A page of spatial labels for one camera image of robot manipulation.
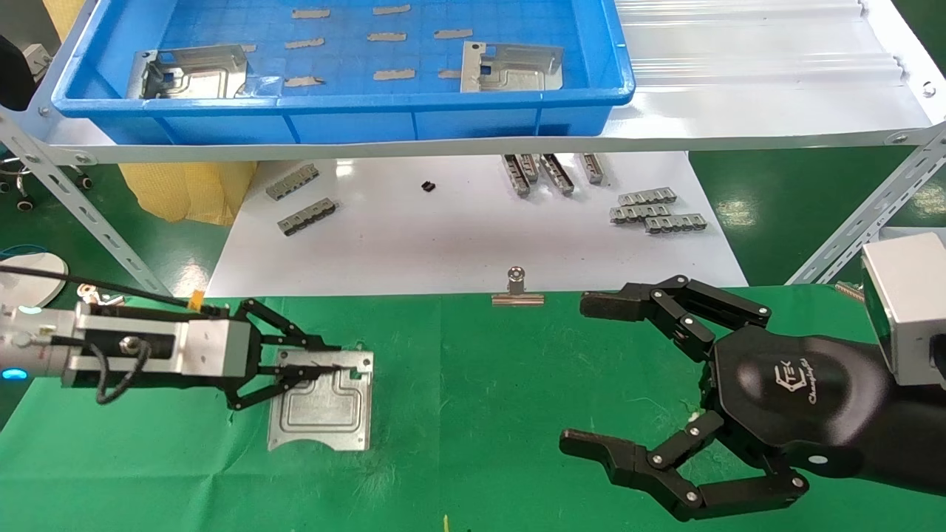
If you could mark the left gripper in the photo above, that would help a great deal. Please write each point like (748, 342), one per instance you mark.
(214, 347)

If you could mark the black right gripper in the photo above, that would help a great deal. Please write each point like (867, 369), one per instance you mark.
(798, 399)

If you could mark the stamped metal plate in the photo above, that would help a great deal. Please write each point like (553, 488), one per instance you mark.
(321, 410)
(196, 74)
(510, 68)

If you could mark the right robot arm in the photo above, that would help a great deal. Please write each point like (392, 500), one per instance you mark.
(920, 436)

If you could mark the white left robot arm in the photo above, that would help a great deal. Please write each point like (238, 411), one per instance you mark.
(29, 332)

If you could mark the green table cloth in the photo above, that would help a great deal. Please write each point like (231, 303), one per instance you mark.
(480, 414)

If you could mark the yellow cloth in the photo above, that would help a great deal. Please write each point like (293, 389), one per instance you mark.
(185, 192)

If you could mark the small black part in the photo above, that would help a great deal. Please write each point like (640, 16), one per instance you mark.
(427, 187)

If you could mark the blue plastic bin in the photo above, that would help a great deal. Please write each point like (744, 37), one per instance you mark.
(355, 122)

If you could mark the white metal shelf rack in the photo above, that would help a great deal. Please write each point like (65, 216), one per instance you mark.
(739, 111)

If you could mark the grey tape strip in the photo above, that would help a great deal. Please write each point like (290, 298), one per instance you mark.
(304, 43)
(392, 9)
(310, 12)

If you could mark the grey slotted metal bracket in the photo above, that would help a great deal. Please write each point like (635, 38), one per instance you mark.
(516, 176)
(293, 182)
(595, 168)
(676, 224)
(648, 196)
(307, 218)
(635, 214)
(558, 174)
(529, 167)

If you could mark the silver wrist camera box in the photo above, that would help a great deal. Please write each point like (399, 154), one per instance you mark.
(905, 310)

